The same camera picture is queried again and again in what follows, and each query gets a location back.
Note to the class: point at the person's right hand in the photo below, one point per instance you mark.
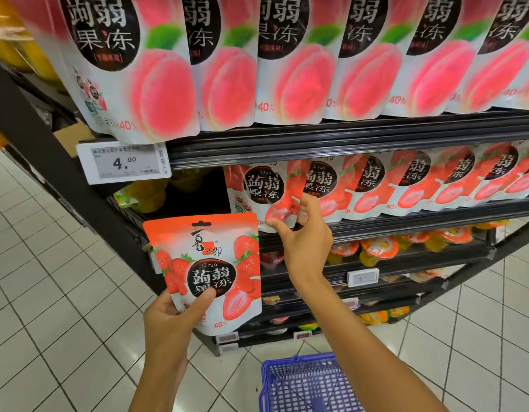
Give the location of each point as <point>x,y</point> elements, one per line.
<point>309,248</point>

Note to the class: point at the person's left hand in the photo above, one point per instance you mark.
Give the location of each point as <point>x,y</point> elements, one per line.
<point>170,334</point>

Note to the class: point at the red strawberry jelly bag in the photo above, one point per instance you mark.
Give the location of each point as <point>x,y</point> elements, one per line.
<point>204,240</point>
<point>260,184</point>

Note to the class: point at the black low shelf rack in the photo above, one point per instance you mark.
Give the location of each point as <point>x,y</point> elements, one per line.
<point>333,139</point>

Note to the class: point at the row of strawberry jelly packs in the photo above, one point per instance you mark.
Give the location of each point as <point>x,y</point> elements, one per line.
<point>410,184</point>

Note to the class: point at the blue plastic shopping basket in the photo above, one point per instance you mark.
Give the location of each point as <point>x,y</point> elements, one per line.
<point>307,381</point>

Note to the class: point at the row of pink jelly packs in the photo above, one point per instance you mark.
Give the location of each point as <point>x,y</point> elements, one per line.
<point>290,72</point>

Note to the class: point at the person's right forearm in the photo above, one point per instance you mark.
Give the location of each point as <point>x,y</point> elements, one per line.
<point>367,356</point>

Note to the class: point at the large yellow jelly tubs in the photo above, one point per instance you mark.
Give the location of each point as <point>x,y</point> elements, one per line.
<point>15,42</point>

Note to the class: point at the red price tag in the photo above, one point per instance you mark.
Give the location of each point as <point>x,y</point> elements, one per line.
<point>302,335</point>
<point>228,337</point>
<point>351,304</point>

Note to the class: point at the white price tag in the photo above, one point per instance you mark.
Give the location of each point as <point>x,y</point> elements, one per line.
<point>363,277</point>
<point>229,348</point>
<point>122,163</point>

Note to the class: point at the tan cardboard strip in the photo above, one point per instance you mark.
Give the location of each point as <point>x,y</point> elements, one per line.
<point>73,137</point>

